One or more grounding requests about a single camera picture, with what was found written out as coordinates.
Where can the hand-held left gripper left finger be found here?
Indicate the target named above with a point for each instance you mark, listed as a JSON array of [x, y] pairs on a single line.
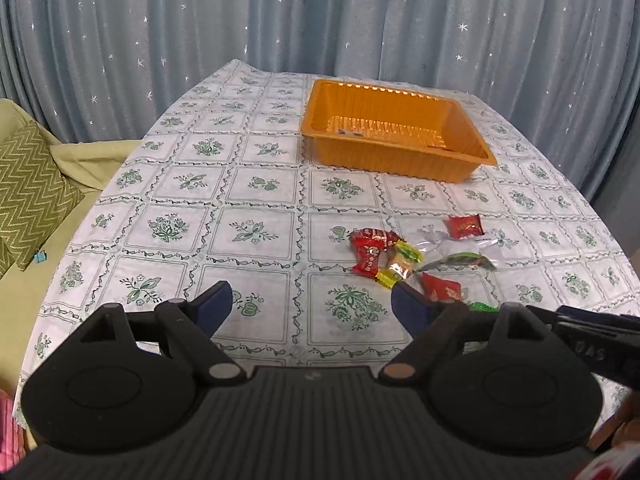
[[216, 304]]

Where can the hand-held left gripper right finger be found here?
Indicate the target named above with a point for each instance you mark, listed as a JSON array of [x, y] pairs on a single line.
[[411, 307]]

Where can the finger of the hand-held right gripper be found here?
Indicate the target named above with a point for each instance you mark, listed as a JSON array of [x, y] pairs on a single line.
[[552, 312]]

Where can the orange candy with yellow ends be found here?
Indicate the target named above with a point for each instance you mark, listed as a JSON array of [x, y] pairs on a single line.
[[400, 262]]

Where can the red twist-wrapped candy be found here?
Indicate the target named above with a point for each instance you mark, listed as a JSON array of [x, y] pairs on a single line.
[[372, 236], [367, 261]]

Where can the small green candy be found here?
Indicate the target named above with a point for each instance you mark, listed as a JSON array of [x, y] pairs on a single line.
[[482, 306]]

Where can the green snack packet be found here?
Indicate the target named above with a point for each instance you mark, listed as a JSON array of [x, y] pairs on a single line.
[[462, 259]]

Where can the brown silver snack bar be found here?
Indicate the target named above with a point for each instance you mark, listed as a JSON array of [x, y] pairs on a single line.
[[432, 240]]

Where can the clear plastic snack packet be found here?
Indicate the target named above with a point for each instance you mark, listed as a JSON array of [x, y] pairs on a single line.
[[492, 242]]

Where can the red square snack packet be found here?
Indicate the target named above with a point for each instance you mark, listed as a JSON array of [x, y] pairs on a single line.
[[465, 226]]

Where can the orange plastic tray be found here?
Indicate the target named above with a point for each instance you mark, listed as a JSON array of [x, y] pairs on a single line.
[[395, 125]]

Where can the floral tablecloth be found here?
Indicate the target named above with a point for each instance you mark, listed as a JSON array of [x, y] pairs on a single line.
[[225, 185]]

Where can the red white printed object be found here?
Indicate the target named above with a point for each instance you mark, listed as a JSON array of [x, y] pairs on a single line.
[[615, 466]]

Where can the light green sofa cover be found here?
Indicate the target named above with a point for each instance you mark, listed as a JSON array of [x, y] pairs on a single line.
[[75, 160]]

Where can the green zigzag cushion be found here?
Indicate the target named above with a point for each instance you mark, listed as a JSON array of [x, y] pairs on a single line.
[[35, 185]]

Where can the pink striped cloth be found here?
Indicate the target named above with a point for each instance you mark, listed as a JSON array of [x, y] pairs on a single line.
[[10, 435]]

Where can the blue star-print curtain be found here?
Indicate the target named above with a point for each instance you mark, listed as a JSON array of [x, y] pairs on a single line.
[[200, 25]]

